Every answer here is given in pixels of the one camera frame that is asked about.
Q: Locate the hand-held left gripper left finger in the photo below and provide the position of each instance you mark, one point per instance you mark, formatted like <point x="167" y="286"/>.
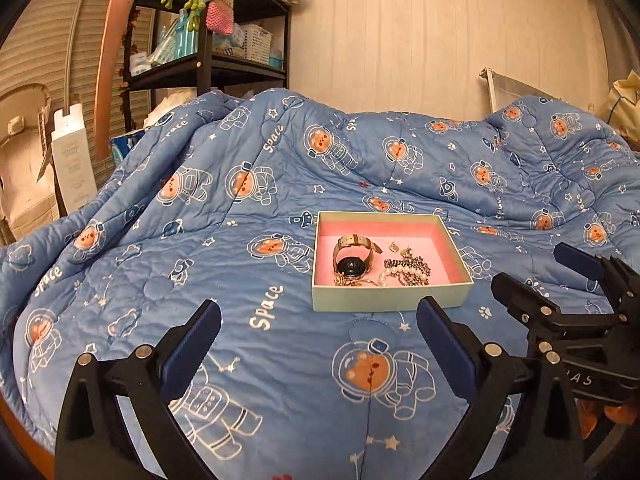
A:
<point x="192" y="350"/>

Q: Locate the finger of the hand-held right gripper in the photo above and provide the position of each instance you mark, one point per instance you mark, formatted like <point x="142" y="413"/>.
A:
<point x="580" y="260"/>
<point x="520" y="300"/>

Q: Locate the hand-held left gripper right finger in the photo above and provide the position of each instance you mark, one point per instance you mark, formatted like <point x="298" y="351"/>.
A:
<point x="442" y="345"/>

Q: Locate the mint green box pink inside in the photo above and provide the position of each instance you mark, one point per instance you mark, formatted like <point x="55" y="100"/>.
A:
<point x="390" y="300"/>

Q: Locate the orange patterned clothing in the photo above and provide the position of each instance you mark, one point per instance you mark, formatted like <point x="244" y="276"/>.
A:
<point x="620" y="415"/>

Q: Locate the blue astronaut printed blanket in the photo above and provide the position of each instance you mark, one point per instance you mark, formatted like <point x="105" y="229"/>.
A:
<point x="200" y="240"/>

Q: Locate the yellowish bag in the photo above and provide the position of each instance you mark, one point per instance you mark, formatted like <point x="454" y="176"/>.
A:
<point x="625" y="105"/>

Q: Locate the white metal rack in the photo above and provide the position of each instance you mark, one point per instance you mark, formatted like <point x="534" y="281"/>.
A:
<point x="492" y="90"/>

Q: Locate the white plastic bag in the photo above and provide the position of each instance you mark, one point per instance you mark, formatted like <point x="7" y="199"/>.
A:
<point x="170" y="105"/>

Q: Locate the black metal shelf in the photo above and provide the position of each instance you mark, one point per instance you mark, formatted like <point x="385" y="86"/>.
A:
<point x="205" y="60"/>

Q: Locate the orange curved pole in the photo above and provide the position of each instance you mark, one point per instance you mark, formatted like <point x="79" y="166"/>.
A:
<point x="107" y="60"/>

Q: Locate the blue packets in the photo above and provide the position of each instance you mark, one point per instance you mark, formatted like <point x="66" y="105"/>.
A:
<point x="175" y="40"/>

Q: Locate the white plastic basket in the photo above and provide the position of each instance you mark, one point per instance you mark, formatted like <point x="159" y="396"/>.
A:
<point x="257" y="42"/>

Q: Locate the pink knitted pouch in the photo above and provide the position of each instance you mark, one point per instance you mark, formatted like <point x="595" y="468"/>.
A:
<point x="220" y="17"/>

